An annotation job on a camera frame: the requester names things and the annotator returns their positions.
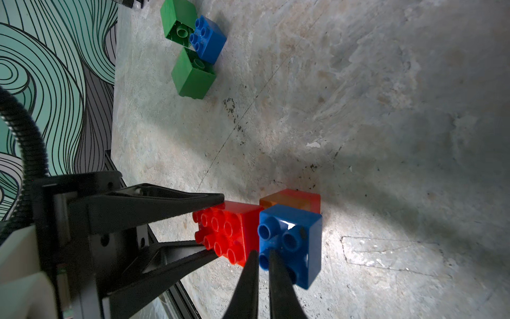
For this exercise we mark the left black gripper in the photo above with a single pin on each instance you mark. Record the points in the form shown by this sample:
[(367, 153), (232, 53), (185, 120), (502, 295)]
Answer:
[(95, 243)]

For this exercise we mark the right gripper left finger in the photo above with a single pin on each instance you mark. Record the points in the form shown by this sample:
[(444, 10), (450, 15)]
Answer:
[(244, 302)]

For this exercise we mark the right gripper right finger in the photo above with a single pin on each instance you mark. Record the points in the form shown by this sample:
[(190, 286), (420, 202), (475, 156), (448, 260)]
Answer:
[(283, 300)]

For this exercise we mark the blue lego brick back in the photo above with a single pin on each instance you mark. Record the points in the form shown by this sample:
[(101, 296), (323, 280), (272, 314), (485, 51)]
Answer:
[(296, 235)]

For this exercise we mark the blue lego brick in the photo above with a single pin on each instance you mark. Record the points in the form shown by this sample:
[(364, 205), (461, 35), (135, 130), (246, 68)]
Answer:
[(207, 40), (296, 235)]

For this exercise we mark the red long lego brick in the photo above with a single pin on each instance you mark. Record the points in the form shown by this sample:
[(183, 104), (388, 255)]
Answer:
[(229, 229)]

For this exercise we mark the orange lego brick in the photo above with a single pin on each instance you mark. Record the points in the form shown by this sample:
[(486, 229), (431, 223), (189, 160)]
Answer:
[(293, 198)]

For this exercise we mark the green lego brick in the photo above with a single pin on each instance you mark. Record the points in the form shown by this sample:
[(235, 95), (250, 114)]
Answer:
[(192, 77), (178, 20)]

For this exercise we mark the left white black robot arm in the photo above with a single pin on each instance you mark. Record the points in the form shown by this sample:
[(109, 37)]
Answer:
[(34, 167)]

